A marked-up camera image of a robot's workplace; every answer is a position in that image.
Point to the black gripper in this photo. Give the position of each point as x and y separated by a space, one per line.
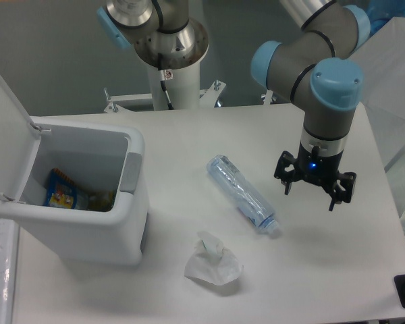
317 170

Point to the white tissue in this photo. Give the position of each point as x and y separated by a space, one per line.
212 262

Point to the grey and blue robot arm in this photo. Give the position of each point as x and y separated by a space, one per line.
314 73

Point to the white trash can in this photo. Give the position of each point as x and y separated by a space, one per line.
106 164

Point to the white trash can lid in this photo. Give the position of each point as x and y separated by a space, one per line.
20 139

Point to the clear crushed plastic bottle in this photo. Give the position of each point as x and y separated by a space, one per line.
244 195

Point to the colourful snack wrapper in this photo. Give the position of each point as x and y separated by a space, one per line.
61 191

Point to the white perforated tray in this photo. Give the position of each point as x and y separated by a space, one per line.
9 236

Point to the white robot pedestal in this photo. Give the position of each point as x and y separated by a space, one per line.
169 89

